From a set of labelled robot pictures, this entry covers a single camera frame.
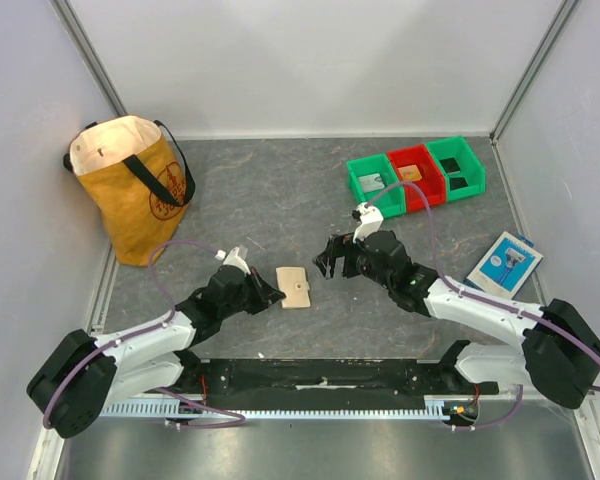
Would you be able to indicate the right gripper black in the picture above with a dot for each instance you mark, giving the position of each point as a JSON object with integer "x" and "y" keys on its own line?
{"x": 346, "y": 258}

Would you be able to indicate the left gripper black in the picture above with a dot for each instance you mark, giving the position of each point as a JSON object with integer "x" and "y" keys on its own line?
{"x": 269, "y": 294}

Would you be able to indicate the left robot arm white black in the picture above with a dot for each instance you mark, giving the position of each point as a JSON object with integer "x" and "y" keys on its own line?
{"x": 86, "y": 374}

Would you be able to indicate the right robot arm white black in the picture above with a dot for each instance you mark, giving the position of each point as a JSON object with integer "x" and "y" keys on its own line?
{"x": 550, "y": 347}

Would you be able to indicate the silver card in bin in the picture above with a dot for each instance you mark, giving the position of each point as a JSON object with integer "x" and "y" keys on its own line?
{"x": 371, "y": 183}

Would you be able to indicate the orange card in bin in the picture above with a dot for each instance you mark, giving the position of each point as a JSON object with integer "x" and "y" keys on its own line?
{"x": 409, "y": 173}

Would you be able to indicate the black card lower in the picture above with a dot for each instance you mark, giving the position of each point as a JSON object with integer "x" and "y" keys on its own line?
{"x": 457, "y": 183}

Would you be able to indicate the black card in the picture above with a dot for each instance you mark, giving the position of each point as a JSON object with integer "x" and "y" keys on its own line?
{"x": 450, "y": 165}
{"x": 457, "y": 183}

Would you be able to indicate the black card upper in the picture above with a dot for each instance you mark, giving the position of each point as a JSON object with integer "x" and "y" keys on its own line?
{"x": 450, "y": 165}

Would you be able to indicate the left green plastic bin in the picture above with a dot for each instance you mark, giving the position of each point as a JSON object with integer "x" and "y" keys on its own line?
{"x": 391, "y": 204}

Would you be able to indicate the green plastic bin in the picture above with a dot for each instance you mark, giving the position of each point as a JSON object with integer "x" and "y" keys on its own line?
{"x": 464, "y": 174}
{"x": 391, "y": 204}

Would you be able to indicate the right green plastic bin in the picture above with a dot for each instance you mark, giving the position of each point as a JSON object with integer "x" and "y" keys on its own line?
{"x": 464, "y": 174}

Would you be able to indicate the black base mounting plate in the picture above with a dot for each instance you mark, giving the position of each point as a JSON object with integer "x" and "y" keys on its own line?
{"x": 324, "y": 383}

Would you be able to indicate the blue razor package box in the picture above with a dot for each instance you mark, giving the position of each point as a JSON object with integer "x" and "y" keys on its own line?
{"x": 505, "y": 267}

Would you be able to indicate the yellow paper tote bag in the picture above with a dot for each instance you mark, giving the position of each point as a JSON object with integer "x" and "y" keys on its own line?
{"x": 138, "y": 176}

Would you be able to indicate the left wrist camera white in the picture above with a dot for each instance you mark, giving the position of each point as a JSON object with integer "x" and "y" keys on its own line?
{"x": 236, "y": 257}

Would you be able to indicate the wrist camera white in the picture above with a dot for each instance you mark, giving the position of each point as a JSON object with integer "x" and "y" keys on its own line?
{"x": 370, "y": 220}
{"x": 236, "y": 257}

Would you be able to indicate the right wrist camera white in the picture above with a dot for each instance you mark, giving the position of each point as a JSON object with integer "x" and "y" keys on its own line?
{"x": 370, "y": 220}

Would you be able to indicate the aluminium frame profile rail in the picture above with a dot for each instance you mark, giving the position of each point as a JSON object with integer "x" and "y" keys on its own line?
{"x": 530, "y": 385}

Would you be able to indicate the slotted cable duct rail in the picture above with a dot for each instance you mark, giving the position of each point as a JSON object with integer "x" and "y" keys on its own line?
{"x": 170, "y": 408}

